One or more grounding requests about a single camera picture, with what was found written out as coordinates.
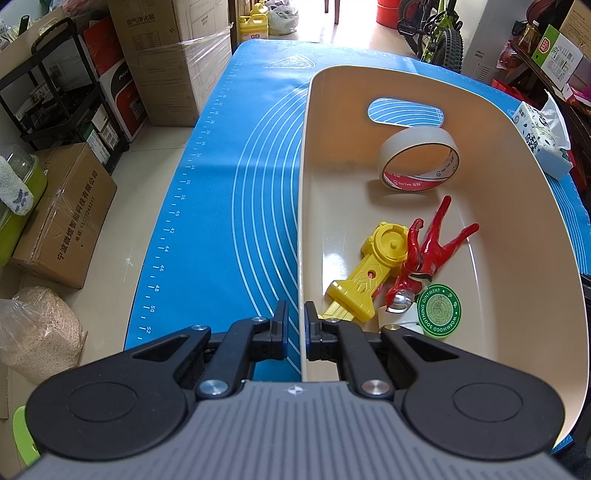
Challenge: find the red and white appliance box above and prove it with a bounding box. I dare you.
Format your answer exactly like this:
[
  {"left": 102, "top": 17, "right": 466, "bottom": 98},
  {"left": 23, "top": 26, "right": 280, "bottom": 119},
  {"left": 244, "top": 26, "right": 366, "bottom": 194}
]
[{"left": 81, "top": 16, "right": 148, "bottom": 141}]

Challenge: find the white standing appliance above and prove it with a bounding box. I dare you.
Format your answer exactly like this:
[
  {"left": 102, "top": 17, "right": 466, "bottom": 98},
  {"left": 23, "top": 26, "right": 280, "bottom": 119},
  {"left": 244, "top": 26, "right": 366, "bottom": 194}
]
[{"left": 462, "top": 0, "right": 532, "bottom": 86}]

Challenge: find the black metal trolley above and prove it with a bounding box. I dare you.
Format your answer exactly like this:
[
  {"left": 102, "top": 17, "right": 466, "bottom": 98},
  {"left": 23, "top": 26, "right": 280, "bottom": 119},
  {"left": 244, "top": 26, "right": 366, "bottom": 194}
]
[{"left": 0, "top": 18, "right": 130, "bottom": 162}]

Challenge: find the printed brown cardboard box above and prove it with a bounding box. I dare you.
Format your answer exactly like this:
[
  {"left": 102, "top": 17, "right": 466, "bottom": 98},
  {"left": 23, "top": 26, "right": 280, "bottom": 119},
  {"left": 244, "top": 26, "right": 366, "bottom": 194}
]
[{"left": 107, "top": 0, "right": 232, "bottom": 46}]

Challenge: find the cream plastic basket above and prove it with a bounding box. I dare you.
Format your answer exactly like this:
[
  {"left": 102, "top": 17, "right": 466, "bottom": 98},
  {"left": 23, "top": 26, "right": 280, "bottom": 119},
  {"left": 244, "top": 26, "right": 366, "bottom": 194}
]
[{"left": 298, "top": 66, "right": 581, "bottom": 446}]

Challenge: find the blue silicone baking mat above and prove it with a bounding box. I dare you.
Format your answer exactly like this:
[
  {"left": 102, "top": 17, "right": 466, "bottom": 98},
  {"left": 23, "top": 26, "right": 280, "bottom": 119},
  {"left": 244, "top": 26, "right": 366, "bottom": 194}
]
[{"left": 124, "top": 39, "right": 591, "bottom": 455}]

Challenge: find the green plastic stool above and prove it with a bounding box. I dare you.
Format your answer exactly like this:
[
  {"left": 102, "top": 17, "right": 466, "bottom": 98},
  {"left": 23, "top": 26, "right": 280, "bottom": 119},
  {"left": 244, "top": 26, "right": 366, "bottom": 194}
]
[{"left": 11, "top": 405, "right": 42, "bottom": 467}]

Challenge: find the taped brown cardboard box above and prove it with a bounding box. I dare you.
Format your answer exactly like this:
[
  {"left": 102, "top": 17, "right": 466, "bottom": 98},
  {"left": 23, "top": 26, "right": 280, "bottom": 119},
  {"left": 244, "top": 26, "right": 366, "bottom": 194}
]
[{"left": 10, "top": 142, "right": 118, "bottom": 290}]

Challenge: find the red plastic bucket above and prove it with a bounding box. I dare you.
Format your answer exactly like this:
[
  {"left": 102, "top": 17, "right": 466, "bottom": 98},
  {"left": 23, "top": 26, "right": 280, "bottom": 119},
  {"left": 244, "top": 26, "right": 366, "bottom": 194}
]
[{"left": 376, "top": 0, "right": 407, "bottom": 28}]

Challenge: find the amber drink bottle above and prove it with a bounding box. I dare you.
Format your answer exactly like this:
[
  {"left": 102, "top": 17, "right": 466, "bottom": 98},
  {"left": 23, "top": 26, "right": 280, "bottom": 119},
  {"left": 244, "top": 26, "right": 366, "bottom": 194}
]
[{"left": 517, "top": 23, "right": 541, "bottom": 49}]

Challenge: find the green and white carton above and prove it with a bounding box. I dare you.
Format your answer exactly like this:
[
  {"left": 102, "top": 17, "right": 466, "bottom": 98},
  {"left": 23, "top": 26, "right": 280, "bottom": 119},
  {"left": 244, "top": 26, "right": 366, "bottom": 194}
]
[{"left": 531, "top": 23, "right": 585, "bottom": 91}]

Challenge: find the green container with clear lid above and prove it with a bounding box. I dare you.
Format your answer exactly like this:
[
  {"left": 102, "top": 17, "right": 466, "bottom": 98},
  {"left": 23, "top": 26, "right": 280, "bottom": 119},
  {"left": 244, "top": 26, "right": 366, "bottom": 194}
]
[{"left": 0, "top": 143, "right": 48, "bottom": 267}]

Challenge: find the white tissue pack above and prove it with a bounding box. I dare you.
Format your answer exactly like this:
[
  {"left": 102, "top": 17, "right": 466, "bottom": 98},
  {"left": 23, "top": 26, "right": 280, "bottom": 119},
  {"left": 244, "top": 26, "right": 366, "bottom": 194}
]
[{"left": 512, "top": 91, "right": 573, "bottom": 182}]

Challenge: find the beige tape roll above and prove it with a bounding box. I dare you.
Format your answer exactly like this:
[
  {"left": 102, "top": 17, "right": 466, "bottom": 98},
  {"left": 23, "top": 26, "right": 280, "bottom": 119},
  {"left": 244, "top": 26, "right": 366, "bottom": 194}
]
[{"left": 379, "top": 127, "right": 461, "bottom": 192}]

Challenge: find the yellow toy launcher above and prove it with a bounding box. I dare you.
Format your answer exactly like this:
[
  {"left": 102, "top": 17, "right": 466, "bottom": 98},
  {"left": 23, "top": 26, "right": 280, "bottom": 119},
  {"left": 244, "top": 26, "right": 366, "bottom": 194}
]
[{"left": 324, "top": 222, "right": 410, "bottom": 322}]

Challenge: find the plain cardboard box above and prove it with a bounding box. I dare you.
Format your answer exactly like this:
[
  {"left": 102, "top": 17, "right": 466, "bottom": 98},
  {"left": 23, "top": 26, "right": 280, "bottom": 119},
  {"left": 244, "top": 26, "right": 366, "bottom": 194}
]
[{"left": 561, "top": 0, "right": 591, "bottom": 44}]

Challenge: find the red action figure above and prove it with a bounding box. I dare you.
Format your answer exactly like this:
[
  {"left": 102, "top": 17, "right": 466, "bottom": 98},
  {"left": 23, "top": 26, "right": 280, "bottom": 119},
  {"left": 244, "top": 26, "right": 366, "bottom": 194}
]
[{"left": 385, "top": 196, "right": 480, "bottom": 315}]

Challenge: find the clear bag of grain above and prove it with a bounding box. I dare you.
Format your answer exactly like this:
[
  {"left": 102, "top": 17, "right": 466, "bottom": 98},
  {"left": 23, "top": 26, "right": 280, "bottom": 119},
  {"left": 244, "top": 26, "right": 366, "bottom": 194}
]
[{"left": 0, "top": 286, "right": 88, "bottom": 384}]

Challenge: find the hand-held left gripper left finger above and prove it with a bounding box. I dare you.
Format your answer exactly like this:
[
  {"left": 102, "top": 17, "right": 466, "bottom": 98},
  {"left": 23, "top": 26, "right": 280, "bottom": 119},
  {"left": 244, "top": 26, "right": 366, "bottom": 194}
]
[{"left": 121, "top": 300, "right": 290, "bottom": 400}]

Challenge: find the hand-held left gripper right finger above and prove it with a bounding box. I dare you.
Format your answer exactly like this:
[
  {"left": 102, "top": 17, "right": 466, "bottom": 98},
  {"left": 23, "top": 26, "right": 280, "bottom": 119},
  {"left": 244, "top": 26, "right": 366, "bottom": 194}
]
[{"left": 305, "top": 300, "right": 462, "bottom": 400}]

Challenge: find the white fluffy towel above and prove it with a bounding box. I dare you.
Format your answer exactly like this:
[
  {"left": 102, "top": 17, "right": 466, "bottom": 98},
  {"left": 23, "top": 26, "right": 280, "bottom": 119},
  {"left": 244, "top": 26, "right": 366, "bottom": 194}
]
[{"left": 0, "top": 157, "right": 34, "bottom": 216}]

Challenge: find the plastic-wrapped large cardboard box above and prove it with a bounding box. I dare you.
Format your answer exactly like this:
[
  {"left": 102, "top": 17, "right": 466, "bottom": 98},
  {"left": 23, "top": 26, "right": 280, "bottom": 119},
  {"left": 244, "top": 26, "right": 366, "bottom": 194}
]
[{"left": 122, "top": 25, "right": 233, "bottom": 128}]

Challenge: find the white plastic bag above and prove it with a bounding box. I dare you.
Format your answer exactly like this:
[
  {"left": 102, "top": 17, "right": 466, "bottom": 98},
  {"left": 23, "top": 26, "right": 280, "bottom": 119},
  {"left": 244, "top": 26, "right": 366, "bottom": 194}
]
[{"left": 268, "top": 2, "right": 299, "bottom": 34}]

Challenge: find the green round ointment tin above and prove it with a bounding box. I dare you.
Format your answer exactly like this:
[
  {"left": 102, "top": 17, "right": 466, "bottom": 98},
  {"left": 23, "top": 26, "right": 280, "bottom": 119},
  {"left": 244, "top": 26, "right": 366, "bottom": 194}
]
[{"left": 416, "top": 282, "right": 462, "bottom": 340}]

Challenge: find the yellow plastic jug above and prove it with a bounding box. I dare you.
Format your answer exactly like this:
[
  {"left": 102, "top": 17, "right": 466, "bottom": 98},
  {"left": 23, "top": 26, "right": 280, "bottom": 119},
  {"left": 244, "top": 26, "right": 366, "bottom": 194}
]
[{"left": 240, "top": 1, "right": 271, "bottom": 44}]

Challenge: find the green children's bicycle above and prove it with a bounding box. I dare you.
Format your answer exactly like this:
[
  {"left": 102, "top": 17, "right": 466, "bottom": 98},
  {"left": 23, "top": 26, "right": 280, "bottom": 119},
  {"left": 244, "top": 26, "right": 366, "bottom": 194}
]
[{"left": 397, "top": 0, "right": 465, "bottom": 73}]

